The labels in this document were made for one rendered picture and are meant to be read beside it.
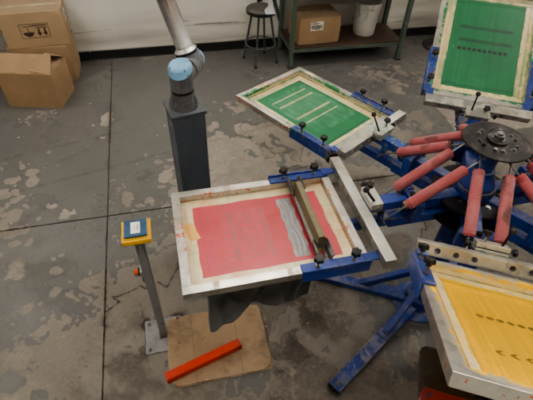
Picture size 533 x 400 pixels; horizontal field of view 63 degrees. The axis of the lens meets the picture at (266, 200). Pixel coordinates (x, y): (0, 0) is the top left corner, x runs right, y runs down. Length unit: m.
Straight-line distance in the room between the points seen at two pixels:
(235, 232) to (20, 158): 2.72
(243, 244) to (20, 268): 1.89
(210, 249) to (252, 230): 0.21
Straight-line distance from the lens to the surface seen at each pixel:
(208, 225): 1.99
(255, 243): 1.91
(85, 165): 4.02
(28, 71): 4.77
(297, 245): 1.91
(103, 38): 5.54
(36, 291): 3.22
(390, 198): 2.10
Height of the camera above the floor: 2.43
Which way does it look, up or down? 44 degrees down
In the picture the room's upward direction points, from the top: 3 degrees clockwise
